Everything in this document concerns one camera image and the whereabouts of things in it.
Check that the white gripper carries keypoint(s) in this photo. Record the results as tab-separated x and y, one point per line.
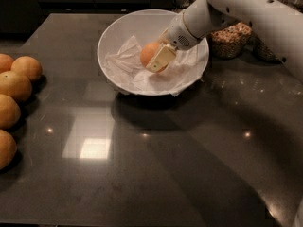
177	34

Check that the glass jar with grains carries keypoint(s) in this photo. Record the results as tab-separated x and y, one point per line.
229	42
260	50

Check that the white tissue paper liner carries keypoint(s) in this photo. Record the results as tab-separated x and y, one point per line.
126	72

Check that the white bowl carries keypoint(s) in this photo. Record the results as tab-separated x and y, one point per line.
145	25

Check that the right glass jar with grains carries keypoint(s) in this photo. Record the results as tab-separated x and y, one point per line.
260	50

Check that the large middle left orange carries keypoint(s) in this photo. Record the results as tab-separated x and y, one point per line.
15	85

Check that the middle glass jar with grains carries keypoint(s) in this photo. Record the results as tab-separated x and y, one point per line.
229	42

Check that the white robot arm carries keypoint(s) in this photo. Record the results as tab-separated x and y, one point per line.
239	153

